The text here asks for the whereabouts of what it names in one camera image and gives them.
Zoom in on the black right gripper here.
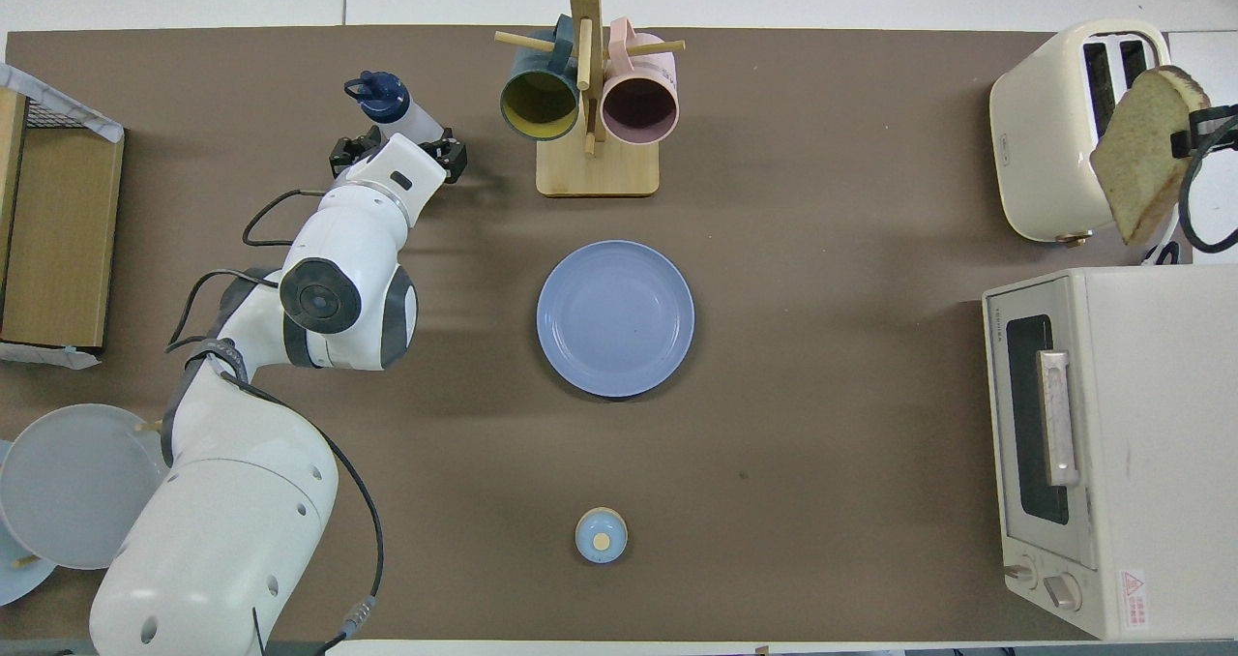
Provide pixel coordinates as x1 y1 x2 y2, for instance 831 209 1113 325
1170 104 1238 159

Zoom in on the toasted bread slice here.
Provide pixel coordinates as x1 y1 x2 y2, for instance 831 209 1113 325
1090 66 1211 246

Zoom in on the translucent squeeze bottle blue cap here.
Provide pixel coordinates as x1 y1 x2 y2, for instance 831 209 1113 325
344 71 446 149

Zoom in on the blue round plate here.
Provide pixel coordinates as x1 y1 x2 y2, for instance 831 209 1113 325
537 240 695 399

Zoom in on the wooden plate rack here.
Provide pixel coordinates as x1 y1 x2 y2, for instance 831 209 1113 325
12 418 165 570

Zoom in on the grey plate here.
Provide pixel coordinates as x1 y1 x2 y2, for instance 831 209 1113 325
0 403 171 571

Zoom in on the light blue plate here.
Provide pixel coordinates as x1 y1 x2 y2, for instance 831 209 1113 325
0 438 59 607

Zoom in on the dark teal mug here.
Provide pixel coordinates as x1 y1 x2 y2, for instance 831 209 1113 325
499 15 581 142

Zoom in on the cream two-slot toaster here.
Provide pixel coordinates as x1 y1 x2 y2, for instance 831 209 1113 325
988 19 1177 248

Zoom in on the wooden mug tree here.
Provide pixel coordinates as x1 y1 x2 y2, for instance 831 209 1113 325
494 0 686 198

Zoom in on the pink mug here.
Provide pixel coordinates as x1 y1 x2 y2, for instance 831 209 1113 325
601 17 680 147

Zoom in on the white checked cloth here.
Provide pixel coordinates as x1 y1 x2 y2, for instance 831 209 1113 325
0 64 125 144

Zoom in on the wooden shelf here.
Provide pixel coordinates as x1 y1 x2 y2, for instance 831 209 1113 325
0 90 125 349

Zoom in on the white toaster oven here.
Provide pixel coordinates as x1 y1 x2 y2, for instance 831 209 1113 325
982 267 1238 641

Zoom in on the small blue dome lid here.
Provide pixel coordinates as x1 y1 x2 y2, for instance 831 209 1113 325
575 507 629 565

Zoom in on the brown table mat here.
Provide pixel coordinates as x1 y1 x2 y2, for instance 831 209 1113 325
0 25 1193 643

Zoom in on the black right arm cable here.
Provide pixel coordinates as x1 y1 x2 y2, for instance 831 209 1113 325
1180 114 1238 254

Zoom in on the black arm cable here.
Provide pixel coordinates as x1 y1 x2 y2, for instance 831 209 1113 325
1180 114 1238 254
164 189 385 656

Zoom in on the black wire basket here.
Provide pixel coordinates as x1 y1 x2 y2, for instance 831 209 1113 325
19 95 103 133

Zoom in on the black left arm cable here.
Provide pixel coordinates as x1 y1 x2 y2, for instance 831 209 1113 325
164 189 385 656

